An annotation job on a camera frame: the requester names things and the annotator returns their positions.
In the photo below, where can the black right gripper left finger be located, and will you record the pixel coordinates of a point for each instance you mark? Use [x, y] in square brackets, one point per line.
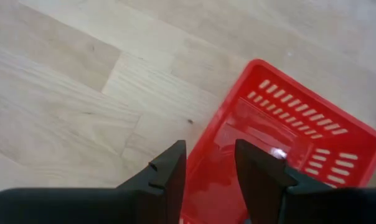
[171, 168]

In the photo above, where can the red plastic basket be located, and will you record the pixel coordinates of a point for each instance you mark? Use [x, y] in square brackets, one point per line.
[269, 124]

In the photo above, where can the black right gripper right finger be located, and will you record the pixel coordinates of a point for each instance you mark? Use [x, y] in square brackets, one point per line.
[259, 174]

